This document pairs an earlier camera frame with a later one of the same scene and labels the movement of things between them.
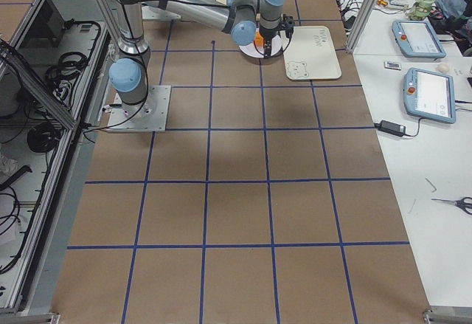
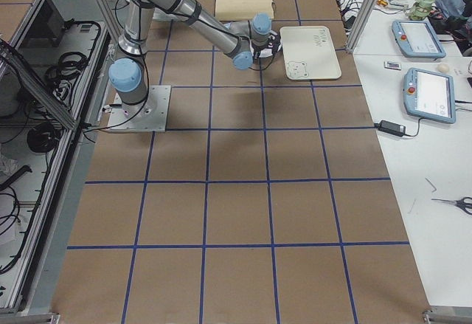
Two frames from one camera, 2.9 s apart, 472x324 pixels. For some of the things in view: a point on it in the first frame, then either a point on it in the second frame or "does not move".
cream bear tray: [310, 54] does not move
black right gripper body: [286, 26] to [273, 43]
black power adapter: [389, 128] does not move
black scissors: [461, 203] does not move
